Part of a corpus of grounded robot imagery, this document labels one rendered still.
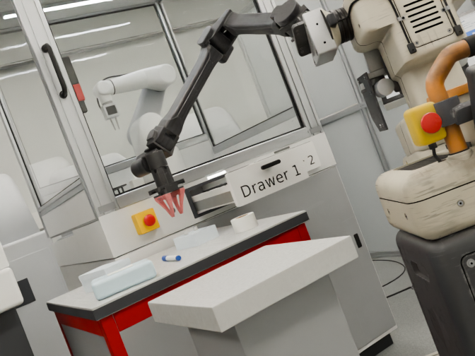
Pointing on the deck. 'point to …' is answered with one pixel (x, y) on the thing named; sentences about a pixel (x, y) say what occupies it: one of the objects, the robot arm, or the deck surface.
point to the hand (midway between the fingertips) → (177, 212)
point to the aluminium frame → (59, 200)
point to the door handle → (56, 69)
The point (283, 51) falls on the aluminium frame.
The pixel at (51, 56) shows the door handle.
